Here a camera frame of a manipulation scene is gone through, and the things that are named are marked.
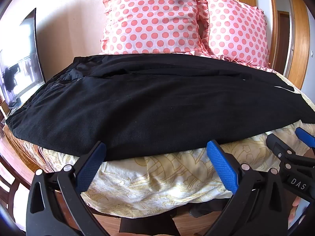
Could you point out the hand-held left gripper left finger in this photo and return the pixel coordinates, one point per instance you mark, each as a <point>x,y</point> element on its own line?
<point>92,163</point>

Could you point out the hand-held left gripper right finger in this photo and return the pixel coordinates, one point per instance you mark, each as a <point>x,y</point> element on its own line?
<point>221,163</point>

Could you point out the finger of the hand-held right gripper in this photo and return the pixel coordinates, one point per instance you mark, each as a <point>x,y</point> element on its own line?
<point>276,145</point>
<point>304,135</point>

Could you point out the black pants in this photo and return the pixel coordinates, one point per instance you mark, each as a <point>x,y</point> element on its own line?
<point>152,108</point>

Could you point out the person's right hand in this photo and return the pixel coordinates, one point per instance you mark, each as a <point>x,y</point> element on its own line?
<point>296,205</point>

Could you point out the brown patterned bed sheet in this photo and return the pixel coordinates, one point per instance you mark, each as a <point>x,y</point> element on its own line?
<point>29,150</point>

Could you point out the cream patterned bedspread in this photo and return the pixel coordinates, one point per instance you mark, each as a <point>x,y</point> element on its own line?
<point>157,184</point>

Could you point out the wooden chair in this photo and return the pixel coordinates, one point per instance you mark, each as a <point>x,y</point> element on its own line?
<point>11,179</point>

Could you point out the flat screen television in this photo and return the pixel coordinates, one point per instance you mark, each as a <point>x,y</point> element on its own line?
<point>22,66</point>

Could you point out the pink polka dot pillow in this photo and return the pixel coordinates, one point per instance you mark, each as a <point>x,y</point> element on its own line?
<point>152,19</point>
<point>236,32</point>

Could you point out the wooden door frame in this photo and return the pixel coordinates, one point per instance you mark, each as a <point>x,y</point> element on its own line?
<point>300,41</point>

